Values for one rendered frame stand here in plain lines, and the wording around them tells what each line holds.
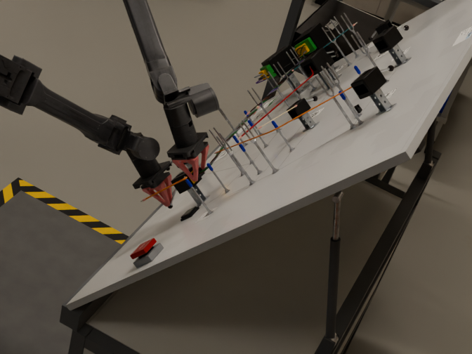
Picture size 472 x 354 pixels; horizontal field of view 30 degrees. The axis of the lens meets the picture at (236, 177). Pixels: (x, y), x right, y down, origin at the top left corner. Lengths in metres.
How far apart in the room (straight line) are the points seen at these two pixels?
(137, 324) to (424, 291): 1.91
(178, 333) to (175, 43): 2.91
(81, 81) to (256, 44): 1.17
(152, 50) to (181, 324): 0.71
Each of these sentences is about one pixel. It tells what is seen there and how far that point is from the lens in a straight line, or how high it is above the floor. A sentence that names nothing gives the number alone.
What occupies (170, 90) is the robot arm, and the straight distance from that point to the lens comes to 2.10.
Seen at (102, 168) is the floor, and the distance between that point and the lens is 4.01.
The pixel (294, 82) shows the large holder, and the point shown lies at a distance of 2.77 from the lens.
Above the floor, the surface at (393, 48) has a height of 1.53.
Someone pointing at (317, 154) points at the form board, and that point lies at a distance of 1.92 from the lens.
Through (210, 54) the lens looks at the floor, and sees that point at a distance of 4.99.
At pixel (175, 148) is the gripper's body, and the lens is 2.14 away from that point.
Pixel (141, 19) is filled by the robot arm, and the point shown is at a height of 1.44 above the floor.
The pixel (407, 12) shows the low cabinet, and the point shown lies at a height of 0.19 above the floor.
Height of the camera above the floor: 2.53
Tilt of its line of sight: 38 degrees down
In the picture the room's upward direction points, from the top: 17 degrees clockwise
